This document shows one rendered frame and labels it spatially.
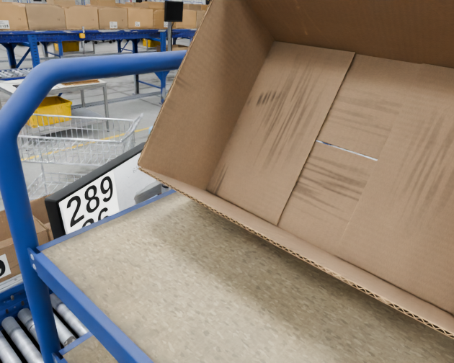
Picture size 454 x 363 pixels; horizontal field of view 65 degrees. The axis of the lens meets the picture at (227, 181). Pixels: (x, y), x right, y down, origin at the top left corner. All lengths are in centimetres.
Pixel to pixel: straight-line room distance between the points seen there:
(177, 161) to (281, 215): 17
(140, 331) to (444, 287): 34
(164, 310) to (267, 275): 13
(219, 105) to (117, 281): 30
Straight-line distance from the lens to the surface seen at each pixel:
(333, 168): 53
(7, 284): 182
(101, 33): 694
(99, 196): 112
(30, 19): 646
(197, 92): 53
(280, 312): 42
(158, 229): 52
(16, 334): 180
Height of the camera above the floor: 204
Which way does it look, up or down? 27 degrees down
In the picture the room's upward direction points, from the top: 5 degrees clockwise
